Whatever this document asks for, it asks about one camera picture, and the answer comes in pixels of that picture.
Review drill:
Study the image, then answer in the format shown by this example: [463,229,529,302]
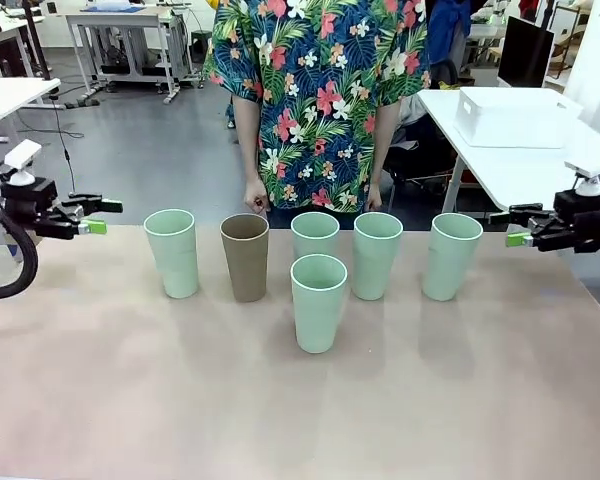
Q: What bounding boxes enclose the thin black hanging cable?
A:
[53,92,78,197]

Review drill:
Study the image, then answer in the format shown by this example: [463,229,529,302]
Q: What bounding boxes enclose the person's left hand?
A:
[365,183,385,212]

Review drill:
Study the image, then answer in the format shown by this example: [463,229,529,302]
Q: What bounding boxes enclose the person's left forearm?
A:
[367,102,402,189]

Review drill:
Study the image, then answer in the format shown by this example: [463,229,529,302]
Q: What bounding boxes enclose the dark green stool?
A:
[189,30,213,62]

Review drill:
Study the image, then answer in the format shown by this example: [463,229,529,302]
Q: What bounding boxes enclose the blue jeans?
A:
[268,203,370,231]

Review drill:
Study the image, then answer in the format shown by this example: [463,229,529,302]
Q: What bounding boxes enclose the large white side table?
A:
[417,88,600,215]

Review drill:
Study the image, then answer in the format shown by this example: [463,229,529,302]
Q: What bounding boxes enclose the light green plastic cup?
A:
[290,253,349,355]
[421,212,484,302]
[143,208,200,300]
[290,211,341,269]
[353,211,404,302]

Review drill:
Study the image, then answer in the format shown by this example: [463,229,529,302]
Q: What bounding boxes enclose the small white side table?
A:
[0,77,62,144]

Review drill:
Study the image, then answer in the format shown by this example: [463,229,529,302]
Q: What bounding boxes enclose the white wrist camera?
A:
[3,139,44,186]
[564,159,600,198]

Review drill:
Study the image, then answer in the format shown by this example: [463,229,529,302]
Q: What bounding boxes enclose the person in floral shirt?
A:
[203,0,432,212]

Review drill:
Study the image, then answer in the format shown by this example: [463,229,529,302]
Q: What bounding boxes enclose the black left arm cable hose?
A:
[0,160,40,301]

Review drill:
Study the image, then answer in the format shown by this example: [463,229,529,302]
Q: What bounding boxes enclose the black vertical stand pole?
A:
[22,0,52,81]

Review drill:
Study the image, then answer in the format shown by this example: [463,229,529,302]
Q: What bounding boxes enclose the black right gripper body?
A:
[554,189,600,254]

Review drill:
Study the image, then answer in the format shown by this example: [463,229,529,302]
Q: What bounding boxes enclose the blue jacket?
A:
[428,0,474,67]

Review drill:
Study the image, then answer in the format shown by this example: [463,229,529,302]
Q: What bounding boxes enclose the grey metal frame desk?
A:
[64,5,182,105]

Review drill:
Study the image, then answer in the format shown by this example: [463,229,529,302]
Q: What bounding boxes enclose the person's right forearm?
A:
[231,93,262,185]

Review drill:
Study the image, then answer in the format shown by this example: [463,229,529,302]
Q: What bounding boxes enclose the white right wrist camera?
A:
[564,159,600,198]

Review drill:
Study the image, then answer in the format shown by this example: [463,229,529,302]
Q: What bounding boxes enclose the person's right hand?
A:
[243,178,271,217]

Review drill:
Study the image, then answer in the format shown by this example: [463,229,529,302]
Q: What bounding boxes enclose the white plastic basket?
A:
[453,87,584,149]

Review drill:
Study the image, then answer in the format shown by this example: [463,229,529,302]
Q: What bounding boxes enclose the brown plastic cup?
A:
[219,214,271,304]

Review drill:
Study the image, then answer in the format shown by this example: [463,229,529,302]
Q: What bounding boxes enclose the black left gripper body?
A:
[0,177,59,232]

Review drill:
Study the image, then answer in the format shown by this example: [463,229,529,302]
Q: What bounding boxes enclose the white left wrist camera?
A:
[3,139,44,186]

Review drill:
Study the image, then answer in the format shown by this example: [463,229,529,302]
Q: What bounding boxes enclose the black computer monitor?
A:
[497,15,556,90]

